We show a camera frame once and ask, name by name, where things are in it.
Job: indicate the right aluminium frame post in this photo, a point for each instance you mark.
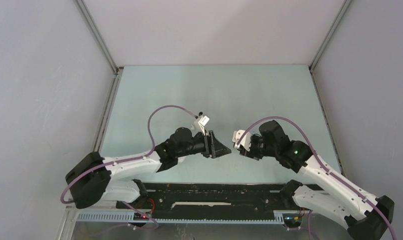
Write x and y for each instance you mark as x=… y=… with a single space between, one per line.
x=344 y=9

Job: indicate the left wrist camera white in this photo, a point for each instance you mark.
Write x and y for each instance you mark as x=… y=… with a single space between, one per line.
x=200 y=123

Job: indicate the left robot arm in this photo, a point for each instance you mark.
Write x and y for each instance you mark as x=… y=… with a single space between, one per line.
x=95 y=178

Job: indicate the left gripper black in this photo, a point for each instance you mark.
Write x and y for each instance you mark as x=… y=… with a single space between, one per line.
x=213 y=148

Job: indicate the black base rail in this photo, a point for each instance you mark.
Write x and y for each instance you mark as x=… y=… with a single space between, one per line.
x=217 y=202

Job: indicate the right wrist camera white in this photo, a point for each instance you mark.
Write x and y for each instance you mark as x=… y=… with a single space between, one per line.
x=241 y=140

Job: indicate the left aluminium frame post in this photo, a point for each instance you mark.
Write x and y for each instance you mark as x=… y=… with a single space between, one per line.
x=96 y=90

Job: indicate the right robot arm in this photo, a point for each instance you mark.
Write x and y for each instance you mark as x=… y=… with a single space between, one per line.
x=364 y=215

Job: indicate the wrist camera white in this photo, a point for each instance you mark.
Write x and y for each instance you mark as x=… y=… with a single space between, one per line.
x=241 y=140
x=200 y=123

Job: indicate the aluminium frame post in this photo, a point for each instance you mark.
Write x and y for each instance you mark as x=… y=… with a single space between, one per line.
x=96 y=90
x=344 y=9

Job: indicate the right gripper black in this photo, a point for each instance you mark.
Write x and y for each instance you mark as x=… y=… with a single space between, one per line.
x=250 y=154

